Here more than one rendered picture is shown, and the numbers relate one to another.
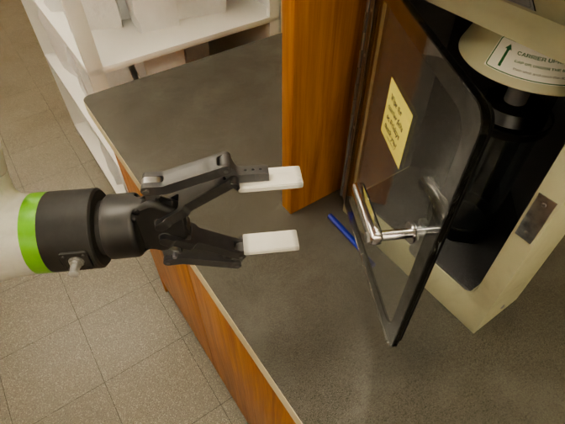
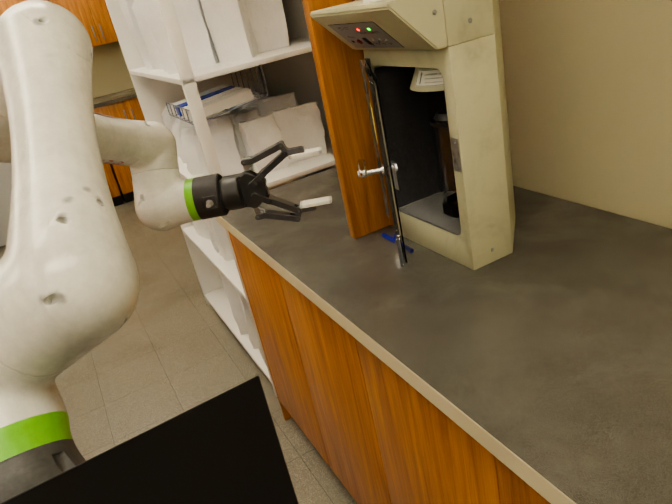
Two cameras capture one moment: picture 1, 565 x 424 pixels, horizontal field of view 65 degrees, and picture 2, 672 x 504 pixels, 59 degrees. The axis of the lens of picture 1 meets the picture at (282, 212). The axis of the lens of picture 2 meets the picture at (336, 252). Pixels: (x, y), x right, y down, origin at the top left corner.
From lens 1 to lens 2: 0.88 m
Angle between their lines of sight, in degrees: 25
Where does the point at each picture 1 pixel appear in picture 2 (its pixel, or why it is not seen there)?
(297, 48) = (331, 110)
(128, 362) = not seen: hidden behind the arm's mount
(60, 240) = (203, 190)
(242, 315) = (313, 283)
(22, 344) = not seen: hidden behind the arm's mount
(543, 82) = (439, 84)
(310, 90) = (347, 138)
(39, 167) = (171, 334)
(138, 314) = not seen: hidden behind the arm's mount
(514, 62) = (424, 79)
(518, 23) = (412, 58)
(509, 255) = (459, 188)
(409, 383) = (420, 294)
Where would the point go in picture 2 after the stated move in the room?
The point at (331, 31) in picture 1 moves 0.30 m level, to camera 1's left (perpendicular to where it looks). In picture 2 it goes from (352, 100) to (236, 121)
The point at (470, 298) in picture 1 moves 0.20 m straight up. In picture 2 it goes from (461, 240) to (451, 151)
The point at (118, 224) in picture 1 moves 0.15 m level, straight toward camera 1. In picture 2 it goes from (230, 182) to (248, 199)
